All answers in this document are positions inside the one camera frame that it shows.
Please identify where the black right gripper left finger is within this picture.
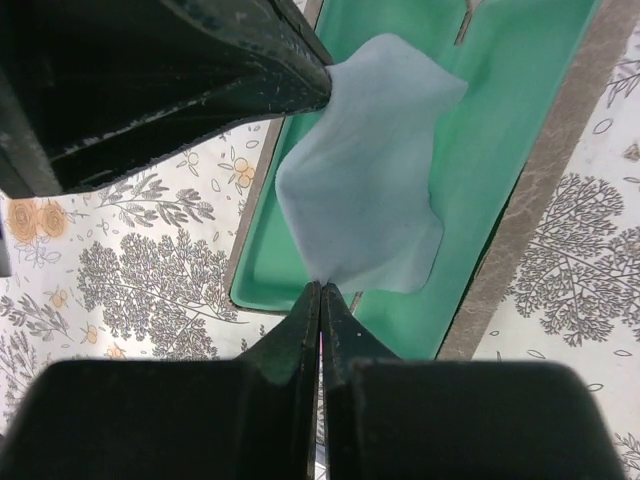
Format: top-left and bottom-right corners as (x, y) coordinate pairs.
(1, 283), (320, 479)

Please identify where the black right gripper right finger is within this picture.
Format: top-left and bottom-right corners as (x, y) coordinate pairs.
(320, 284), (623, 479)

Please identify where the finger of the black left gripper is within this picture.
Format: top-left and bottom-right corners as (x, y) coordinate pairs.
(1, 0), (332, 199)

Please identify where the light blue cleaning cloth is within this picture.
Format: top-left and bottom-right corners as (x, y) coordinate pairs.
(275, 33), (467, 293)

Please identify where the floral patterned table mat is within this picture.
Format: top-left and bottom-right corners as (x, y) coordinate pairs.
(1, 1), (565, 478)

